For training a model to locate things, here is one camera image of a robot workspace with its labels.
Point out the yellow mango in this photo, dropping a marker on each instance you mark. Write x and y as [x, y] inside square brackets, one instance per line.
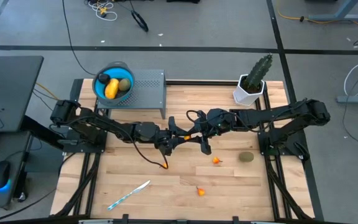
[112, 89]

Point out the brown-green kiwi fruit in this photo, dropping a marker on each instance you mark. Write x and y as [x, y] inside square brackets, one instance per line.
[124, 84]
[246, 156]

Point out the black avocado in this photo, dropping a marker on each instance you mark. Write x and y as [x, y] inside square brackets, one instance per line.
[103, 78]

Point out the grey perforated metal shelf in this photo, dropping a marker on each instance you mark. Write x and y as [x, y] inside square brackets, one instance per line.
[151, 93]

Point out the blue bowl with grey rim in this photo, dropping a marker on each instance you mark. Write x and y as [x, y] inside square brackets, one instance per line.
[99, 90]

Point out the dark grey desk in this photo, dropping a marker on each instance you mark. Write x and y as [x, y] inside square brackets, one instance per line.
[11, 93]

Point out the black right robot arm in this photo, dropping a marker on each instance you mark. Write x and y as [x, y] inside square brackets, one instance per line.
[275, 113]

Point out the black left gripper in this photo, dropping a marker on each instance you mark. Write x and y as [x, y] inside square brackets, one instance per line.
[165, 138]

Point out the white angular plant pot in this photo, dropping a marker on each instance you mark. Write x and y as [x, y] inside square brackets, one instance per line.
[244, 98]

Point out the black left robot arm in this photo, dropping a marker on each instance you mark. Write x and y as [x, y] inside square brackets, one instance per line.
[110, 127]

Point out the black desk foot beam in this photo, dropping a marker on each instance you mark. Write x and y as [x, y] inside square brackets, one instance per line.
[39, 130]

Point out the green cactus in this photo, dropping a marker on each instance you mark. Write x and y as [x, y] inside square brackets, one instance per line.
[258, 71]

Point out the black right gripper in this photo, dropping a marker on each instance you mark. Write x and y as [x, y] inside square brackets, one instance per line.
[216, 123]

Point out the black aluminium table frame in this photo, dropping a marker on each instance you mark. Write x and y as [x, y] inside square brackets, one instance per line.
[204, 82]

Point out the black mouse with blue light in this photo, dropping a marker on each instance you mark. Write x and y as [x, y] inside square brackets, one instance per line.
[0, 172]

